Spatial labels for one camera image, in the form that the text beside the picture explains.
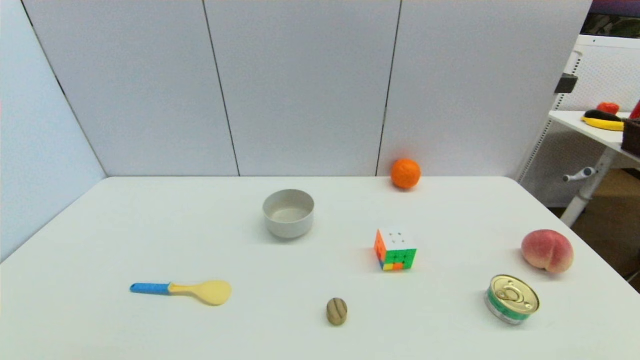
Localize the rubiks cube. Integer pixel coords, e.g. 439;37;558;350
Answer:
374;228;418;272

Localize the grey round bowl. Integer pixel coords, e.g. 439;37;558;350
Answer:
262;189;316;239

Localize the orange fruit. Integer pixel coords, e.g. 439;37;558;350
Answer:
390;158;422;190

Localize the small brown striped oval object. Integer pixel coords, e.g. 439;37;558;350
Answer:
326;297;349;327

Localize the green labelled tin can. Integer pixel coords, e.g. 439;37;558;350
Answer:
484;274;541;326

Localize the pink peach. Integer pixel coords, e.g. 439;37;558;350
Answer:
521;229;575;274

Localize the black clamp box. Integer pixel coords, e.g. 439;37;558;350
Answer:
554;73;579;95

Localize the white desk leg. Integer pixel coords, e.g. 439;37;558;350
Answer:
560;147;619;229

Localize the white side desk top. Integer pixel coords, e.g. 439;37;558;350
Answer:
548;110;640;164

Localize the dark eggplant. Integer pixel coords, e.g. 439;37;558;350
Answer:
584;109;624;123

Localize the yellow banana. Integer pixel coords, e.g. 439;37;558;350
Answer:
581;116;626;132

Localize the dark brown basket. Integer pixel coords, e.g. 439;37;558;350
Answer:
621;118;640;156

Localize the yellow spoon with blue handle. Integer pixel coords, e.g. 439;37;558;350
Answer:
130;279;233;307

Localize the grey desk crank handle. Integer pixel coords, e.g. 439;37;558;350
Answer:
563;167;598;183

